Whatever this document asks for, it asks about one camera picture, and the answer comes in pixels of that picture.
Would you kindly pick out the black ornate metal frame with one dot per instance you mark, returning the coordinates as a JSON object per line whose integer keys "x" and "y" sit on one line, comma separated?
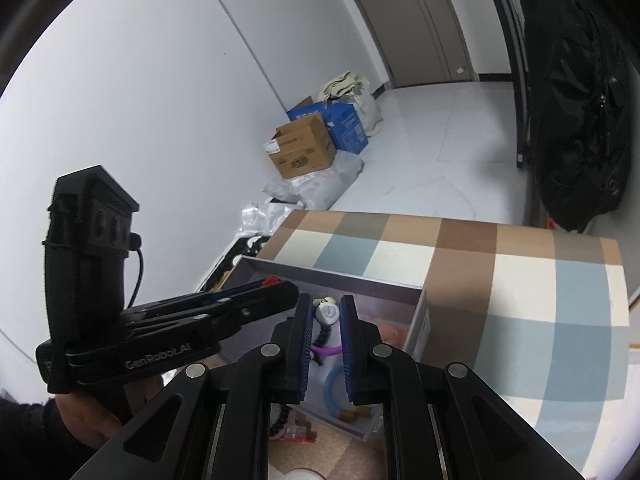
{"x": 245, "y": 255}

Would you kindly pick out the person's left forearm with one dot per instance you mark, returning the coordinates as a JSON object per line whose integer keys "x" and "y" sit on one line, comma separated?
{"x": 30, "y": 440}

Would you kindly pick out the brown cardboard box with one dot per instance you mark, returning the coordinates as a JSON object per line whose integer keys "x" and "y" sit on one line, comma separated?
{"x": 300, "y": 147}

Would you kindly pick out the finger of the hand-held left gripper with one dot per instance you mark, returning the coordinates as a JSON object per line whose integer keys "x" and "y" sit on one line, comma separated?
{"x": 270, "y": 300}
{"x": 240, "y": 289}

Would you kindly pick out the crumpled clear plastic bag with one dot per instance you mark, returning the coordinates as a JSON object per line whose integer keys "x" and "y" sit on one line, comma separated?
{"x": 260, "y": 217}

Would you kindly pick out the grey cardboard box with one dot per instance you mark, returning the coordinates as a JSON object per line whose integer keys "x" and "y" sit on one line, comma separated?
{"x": 360, "y": 287}

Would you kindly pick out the white sack with cloth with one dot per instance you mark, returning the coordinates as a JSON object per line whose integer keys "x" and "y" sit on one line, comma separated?
{"x": 357, "y": 97}

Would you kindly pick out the black hanging bag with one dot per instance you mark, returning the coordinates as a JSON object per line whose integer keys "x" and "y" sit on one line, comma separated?
{"x": 575, "y": 110}

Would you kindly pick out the checkered tablecloth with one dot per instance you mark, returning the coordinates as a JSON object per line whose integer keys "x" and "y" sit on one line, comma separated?
{"x": 525, "y": 285}

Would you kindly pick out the person's left hand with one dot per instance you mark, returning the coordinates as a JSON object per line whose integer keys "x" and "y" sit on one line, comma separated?
{"x": 100, "y": 415}

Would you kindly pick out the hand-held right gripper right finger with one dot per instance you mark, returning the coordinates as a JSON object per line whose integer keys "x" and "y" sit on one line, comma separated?
{"x": 347, "y": 355}

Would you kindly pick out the red white charm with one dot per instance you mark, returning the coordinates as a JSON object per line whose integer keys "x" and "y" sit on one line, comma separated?
{"x": 295, "y": 437}

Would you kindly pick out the blue cardboard box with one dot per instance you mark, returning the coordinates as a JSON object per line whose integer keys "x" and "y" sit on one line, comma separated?
{"x": 347, "y": 127}

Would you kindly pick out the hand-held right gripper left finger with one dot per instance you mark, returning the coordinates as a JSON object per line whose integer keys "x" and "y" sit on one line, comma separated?
{"x": 302, "y": 345}

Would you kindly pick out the small red charm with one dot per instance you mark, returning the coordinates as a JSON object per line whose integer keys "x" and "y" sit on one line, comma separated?
{"x": 270, "y": 280}

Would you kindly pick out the white plastic bag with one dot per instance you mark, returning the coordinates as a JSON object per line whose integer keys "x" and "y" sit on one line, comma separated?
{"x": 320, "y": 182}

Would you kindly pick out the grey door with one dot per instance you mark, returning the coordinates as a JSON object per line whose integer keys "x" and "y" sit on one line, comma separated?
{"x": 410, "y": 20}

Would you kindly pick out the black coat rack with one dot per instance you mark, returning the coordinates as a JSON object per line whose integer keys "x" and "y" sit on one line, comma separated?
{"x": 515, "y": 85}

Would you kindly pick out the white round disc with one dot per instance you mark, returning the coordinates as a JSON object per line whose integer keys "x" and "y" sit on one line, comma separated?
{"x": 306, "y": 474}

